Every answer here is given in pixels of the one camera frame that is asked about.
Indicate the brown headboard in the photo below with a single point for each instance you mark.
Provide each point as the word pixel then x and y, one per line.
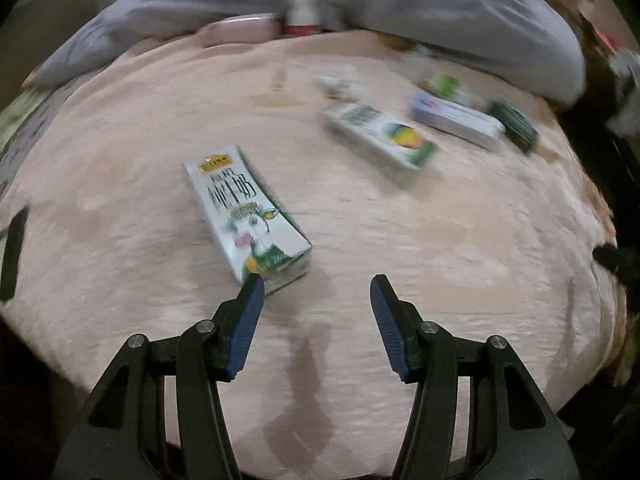
pixel 30 20

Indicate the crumpled white tissue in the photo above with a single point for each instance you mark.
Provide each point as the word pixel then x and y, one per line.
pixel 340 87

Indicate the small green packet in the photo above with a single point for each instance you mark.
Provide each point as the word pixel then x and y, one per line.
pixel 446 85

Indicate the white green medicine box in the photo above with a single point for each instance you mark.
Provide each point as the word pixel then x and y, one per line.
pixel 380 135

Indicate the white blue box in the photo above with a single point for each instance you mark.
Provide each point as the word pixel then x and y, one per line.
pixel 455 117

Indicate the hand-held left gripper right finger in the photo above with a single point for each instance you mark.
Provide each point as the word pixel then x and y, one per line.
pixel 387 330

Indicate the white milk carton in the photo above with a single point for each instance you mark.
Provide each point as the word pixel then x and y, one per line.
pixel 245 210

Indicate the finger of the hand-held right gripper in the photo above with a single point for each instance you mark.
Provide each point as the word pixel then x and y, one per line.
pixel 612 258

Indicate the dark green box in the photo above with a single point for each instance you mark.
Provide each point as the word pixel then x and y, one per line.
pixel 515 125

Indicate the grey blue duvet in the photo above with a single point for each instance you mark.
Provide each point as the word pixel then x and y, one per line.
pixel 400 0

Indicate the white pill bottle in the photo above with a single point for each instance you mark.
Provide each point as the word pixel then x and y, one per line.
pixel 302 15

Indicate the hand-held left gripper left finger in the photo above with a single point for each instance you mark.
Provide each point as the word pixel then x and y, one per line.
pixel 247 330

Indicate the pink quilted bedspread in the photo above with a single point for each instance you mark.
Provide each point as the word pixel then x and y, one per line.
pixel 450 240

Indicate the green plaid cloth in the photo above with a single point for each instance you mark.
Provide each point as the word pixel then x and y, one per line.
pixel 15 115

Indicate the pink thermos bottle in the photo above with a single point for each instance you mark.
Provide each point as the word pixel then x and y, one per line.
pixel 240 30

